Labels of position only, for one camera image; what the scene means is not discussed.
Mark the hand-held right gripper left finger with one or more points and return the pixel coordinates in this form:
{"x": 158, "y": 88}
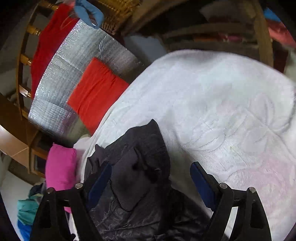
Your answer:
{"x": 101, "y": 183}

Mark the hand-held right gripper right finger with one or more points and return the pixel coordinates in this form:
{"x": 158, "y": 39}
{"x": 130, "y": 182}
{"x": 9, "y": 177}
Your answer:
{"x": 203, "y": 183}

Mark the black jacket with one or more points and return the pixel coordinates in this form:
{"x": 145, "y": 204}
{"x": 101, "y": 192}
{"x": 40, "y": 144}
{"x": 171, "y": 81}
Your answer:
{"x": 138, "y": 157}

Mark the pink pillow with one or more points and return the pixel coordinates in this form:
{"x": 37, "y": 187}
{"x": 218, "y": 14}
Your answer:
{"x": 61, "y": 166}

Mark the white blanket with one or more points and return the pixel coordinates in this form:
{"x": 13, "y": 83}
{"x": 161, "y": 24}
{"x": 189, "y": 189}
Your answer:
{"x": 208, "y": 104}

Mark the teal jacket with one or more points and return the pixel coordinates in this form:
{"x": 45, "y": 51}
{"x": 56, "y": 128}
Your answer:
{"x": 26, "y": 210}

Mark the red pillow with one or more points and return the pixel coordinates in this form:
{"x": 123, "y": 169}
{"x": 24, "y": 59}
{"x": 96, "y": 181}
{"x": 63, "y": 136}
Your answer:
{"x": 97, "y": 92}

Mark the blue jacket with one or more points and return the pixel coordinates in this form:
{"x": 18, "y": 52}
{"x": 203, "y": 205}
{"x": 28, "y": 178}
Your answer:
{"x": 24, "y": 231}

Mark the silver foil mat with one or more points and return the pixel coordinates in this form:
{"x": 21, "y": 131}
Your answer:
{"x": 76, "y": 60}

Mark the wooden stair railing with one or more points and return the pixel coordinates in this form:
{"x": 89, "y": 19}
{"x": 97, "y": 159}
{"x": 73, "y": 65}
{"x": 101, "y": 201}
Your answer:
{"x": 20, "y": 64}

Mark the red garment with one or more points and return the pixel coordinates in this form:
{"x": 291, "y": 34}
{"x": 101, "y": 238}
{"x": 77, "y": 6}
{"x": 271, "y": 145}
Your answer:
{"x": 49, "y": 44}

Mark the wicker basket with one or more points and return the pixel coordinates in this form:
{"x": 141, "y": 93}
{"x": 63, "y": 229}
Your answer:
{"x": 118, "y": 14}

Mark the pink red cloth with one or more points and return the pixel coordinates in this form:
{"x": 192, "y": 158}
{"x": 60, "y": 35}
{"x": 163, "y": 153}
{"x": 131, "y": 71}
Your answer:
{"x": 277, "y": 30}

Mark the light blue cloth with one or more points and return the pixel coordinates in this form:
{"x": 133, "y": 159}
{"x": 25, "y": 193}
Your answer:
{"x": 89, "y": 11}

